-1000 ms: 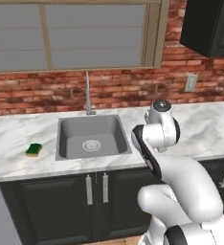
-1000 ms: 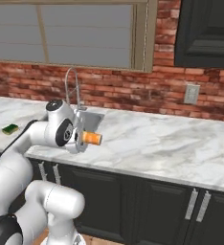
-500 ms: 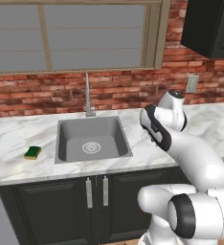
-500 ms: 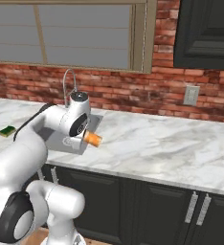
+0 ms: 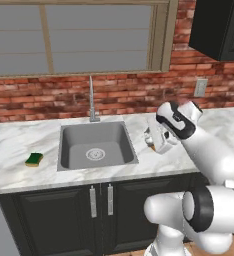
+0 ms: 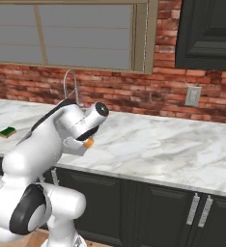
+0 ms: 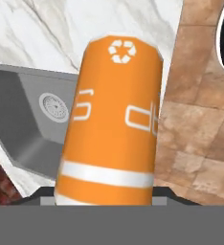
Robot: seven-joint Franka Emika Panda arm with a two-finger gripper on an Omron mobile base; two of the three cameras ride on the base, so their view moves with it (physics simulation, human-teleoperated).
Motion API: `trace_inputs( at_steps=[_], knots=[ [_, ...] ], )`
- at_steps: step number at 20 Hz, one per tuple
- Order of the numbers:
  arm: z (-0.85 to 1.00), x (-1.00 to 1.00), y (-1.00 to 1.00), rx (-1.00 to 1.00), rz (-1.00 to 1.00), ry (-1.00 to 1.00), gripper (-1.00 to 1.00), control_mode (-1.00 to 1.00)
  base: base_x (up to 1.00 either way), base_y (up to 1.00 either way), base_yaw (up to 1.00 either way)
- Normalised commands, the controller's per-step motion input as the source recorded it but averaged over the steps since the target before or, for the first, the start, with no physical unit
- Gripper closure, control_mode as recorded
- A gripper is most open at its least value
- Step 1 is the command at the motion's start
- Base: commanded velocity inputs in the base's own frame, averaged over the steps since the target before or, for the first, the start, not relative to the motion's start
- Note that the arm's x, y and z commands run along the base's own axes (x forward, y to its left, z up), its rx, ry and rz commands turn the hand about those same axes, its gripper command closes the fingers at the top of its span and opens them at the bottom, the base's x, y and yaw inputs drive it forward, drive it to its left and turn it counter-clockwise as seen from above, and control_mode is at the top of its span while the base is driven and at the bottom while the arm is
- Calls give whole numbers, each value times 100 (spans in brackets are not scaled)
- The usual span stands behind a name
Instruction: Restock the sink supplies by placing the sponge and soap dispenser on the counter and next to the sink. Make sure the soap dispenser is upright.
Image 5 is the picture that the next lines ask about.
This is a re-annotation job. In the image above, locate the black cupboard door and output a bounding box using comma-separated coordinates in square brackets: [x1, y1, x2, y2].
[100, 173, 198, 255]
[0, 185, 103, 256]

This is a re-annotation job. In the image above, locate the silver cupboard handle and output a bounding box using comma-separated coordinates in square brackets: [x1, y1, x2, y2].
[106, 183, 115, 217]
[89, 185, 98, 219]

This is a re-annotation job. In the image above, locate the green and yellow sponge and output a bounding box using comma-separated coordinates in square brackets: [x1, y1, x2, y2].
[24, 152, 44, 168]

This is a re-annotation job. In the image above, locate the silver tap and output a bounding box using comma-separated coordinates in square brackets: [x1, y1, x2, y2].
[88, 75, 101, 123]

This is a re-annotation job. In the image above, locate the grey steel sink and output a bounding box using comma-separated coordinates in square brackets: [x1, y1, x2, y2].
[56, 120, 140, 172]

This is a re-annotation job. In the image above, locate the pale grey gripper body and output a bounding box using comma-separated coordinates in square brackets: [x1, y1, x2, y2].
[147, 116, 169, 155]

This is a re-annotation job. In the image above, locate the black wall cupboard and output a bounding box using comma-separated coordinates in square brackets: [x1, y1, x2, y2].
[188, 0, 234, 62]

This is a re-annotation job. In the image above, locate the white wall socket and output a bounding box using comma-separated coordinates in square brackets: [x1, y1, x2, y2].
[193, 78, 209, 98]

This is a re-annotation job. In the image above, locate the clear soap dispenser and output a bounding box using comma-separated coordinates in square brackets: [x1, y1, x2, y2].
[142, 127, 156, 152]

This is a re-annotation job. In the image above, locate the window with beige frame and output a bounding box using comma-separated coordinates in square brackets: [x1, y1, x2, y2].
[0, 0, 179, 80]

